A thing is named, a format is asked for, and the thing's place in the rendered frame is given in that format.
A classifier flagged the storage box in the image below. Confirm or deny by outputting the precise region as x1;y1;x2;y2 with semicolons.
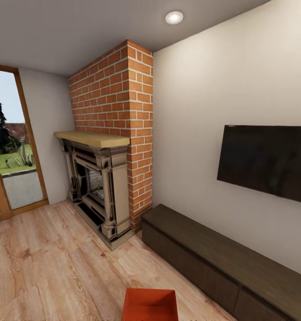
121;288;179;321

